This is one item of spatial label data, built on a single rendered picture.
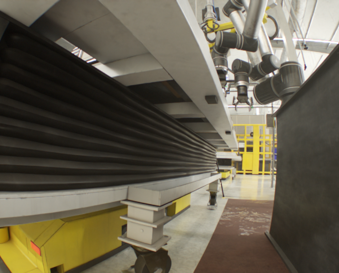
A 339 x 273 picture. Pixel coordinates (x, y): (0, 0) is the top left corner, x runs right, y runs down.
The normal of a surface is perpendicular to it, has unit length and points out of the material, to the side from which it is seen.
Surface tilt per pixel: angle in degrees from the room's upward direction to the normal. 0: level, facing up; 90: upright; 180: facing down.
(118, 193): 90
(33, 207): 90
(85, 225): 90
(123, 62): 90
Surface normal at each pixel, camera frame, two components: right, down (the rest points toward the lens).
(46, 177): 0.55, -0.83
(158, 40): -0.07, 0.99
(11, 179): 0.69, -0.69
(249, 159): -0.39, -0.15
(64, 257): 0.92, 0.01
